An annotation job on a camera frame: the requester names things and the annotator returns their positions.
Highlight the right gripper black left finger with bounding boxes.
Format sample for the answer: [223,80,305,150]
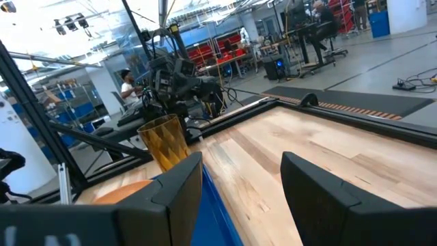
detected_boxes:
[0,151,203,246]

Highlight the orange round plate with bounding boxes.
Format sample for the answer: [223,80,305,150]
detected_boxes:
[91,180,154,205]

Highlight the amber transparent cup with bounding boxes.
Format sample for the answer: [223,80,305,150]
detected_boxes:
[136,113,192,174]

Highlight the hazard striped floor strip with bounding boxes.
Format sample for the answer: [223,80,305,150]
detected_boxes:
[262,92,404,121]

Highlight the black cable bundle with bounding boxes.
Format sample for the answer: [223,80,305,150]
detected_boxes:
[0,148,33,205]

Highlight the ceiling light cluster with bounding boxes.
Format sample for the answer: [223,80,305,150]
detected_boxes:
[53,12,90,36]

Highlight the black table frame rail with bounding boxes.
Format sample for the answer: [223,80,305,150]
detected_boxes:
[30,97,437,202]

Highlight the black floor mat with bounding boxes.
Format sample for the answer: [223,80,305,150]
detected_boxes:
[238,85,434,119]

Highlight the blue bin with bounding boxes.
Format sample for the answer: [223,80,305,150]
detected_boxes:
[368,10,391,38]

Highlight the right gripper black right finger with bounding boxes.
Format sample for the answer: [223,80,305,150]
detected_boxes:
[280,151,437,246]

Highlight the black frame brace bar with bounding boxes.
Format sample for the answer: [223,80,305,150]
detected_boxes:
[49,122,153,161]

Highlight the black arched clamp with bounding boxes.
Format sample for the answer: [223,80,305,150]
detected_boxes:
[299,92,320,107]

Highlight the black floor cable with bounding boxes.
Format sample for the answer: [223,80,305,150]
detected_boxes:
[397,67,437,94]

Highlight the black computer tower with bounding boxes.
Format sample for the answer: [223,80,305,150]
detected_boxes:
[262,54,291,81]

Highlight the black standing desk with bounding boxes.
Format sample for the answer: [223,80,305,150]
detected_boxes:
[285,20,349,79]

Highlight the black power strip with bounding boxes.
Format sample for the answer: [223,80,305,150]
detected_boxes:
[392,80,417,92]

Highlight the shelf with red bins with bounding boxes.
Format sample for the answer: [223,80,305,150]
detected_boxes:
[186,32,252,66]

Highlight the blue plastic tray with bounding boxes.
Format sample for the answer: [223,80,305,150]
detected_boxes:
[152,165,244,246]

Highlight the person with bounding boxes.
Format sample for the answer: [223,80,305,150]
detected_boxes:
[312,0,337,52]
[353,0,369,31]
[119,69,144,107]

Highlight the black diagonal frame post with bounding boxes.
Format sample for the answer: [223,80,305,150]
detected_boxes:
[0,40,88,194]

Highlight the silver aluminium bracket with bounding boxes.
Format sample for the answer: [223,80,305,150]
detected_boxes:
[57,163,73,205]

